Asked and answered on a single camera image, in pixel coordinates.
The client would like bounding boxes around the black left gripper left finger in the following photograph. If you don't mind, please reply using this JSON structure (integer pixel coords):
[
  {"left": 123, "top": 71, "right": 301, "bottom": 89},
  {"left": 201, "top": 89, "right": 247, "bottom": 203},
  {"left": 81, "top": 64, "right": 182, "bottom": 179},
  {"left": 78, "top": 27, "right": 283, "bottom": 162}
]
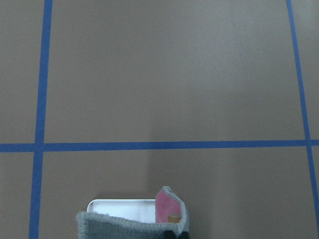
[{"left": 162, "top": 230, "right": 173, "bottom": 239}]

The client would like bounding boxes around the grey microfibre cloth pink underside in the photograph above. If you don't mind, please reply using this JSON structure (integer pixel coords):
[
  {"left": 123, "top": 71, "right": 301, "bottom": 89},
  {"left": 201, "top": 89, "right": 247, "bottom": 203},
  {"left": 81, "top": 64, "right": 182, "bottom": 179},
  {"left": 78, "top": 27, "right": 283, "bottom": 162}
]
[{"left": 76, "top": 186, "right": 189, "bottom": 239}]

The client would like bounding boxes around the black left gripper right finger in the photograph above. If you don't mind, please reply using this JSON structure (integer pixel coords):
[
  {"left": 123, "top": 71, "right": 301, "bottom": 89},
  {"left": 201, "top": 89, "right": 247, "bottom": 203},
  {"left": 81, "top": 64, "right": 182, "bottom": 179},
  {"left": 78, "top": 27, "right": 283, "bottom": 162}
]
[{"left": 180, "top": 232, "right": 189, "bottom": 239}]

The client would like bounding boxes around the white rectangular tray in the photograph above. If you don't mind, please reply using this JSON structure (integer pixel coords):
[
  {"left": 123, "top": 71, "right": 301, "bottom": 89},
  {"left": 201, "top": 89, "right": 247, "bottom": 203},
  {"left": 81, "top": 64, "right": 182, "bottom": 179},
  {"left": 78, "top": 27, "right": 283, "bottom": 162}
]
[{"left": 87, "top": 199, "right": 156, "bottom": 223}]

